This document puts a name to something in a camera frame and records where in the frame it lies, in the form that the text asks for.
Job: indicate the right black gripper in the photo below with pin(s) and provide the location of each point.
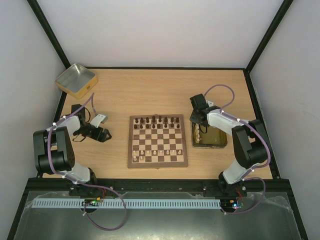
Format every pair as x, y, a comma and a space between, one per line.
196, 118

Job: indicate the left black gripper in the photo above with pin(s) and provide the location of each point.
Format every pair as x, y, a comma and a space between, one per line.
102, 136

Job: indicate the gold tin with white pieces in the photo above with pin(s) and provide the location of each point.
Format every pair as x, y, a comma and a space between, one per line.
208, 137

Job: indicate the wooden chess board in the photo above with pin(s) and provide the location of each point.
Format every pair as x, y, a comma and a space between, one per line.
157, 141

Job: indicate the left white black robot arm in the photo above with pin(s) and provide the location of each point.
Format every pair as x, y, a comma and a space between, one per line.
54, 154

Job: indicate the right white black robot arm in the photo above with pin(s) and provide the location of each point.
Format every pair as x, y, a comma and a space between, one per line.
250, 141

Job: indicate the empty gold square tin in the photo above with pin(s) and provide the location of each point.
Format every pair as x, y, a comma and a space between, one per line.
76, 81

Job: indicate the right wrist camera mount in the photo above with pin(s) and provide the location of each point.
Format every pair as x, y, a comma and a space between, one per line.
210, 103

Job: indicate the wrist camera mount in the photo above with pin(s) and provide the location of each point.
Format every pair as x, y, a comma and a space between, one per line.
210, 103
98, 119

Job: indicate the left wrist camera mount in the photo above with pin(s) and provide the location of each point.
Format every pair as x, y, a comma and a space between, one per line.
98, 119

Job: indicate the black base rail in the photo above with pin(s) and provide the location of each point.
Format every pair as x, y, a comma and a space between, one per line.
208, 188

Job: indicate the slotted grey cable duct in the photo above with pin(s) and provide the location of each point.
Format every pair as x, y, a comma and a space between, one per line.
73, 203

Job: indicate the black frame post left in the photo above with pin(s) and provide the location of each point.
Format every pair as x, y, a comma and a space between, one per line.
39, 14

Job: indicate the black frame post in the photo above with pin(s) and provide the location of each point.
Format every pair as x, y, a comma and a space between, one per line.
277, 19
39, 14

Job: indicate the black frame post right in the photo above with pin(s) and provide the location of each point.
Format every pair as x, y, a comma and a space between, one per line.
277, 19

